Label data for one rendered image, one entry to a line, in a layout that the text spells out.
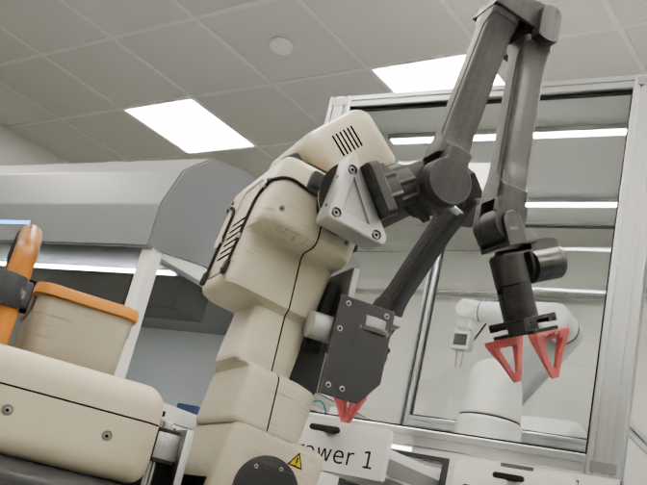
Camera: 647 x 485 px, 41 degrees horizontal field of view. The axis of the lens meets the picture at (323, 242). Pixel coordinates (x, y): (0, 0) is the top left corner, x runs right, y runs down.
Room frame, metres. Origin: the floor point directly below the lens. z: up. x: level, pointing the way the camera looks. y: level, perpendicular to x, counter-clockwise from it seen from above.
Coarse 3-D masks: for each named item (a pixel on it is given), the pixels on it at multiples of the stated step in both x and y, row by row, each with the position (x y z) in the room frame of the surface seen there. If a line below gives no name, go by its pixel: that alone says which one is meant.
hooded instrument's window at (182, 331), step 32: (0, 256) 2.87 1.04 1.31; (64, 256) 2.70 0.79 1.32; (96, 256) 2.62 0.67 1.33; (128, 256) 2.55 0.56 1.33; (96, 288) 2.60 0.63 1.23; (160, 288) 2.61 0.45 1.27; (192, 288) 2.72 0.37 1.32; (160, 320) 2.64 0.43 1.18; (192, 320) 2.76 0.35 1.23; (224, 320) 2.89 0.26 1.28; (160, 352) 2.67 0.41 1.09; (192, 352) 2.79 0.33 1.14; (160, 384) 2.71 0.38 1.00; (192, 384) 2.83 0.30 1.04
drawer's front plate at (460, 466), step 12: (456, 468) 2.14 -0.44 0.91; (468, 468) 2.13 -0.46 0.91; (480, 468) 2.11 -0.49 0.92; (492, 468) 2.10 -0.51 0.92; (504, 468) 2.08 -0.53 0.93; (456, 480) 2.14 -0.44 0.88; (468, 480) 2.13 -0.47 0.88; (480, 480) 2.11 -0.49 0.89; (492, 480) 2.09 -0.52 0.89; (504, 480) 2.08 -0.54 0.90; (528, 480) 2.05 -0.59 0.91; (540, 480) 2.03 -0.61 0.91; (552, 480) 2.02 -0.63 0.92; (564, 480) 2.00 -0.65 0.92
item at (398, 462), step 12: (396, 456) 1.98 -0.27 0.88; (396, 468) 1.98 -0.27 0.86; (408, 468) 2.03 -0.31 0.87; (420, 468) 2.09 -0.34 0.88; (348, 480) 2.33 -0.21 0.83; (360, 480) 2.23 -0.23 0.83; (372, 480) 2.14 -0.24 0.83; (384, 480) 2.05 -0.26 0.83; (396, 480) 2.00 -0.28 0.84; (408, 480) 2.04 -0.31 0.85; (420, 480) 2.10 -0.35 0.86; (432, 480) 2.15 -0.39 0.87
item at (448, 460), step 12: (396, 444) 2.26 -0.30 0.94; (408, 456) 2.24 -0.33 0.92; (420, 456) 2.22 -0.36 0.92; (432, 456) 2.20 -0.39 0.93; (444, 456) 2.18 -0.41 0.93; (456, 456) 2.17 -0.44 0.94; (468, 456) 2.15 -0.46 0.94; (444, 468) 2.18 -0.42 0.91; (540, 468) 2.05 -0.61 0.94; (324, 480) 2.36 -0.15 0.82; (336, 480) 2.34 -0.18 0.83; (444, 480) 2.18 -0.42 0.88; (576, 480) 2.00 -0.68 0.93; (588, 480) 1.99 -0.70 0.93; (600, 480) 1.97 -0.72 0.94; (612, 480) 1.96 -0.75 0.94
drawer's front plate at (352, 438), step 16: (304, 432) 2.01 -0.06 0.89; (320, 432) 1.99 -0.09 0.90; (352, 432) 1.95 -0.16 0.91; (368, 432) 1.93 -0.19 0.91; (384, 432) 1.90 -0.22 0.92; (320, 448) 1.99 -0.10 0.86; (336, 448) 1.96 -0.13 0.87; (352, 448) 1.94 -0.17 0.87; (368, 448) 1.92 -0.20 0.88; (384, 448) 1.90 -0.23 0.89; (336, 464) 1.96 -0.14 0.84; (352, 464) 1.94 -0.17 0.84; (384, 464) 1.90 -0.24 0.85
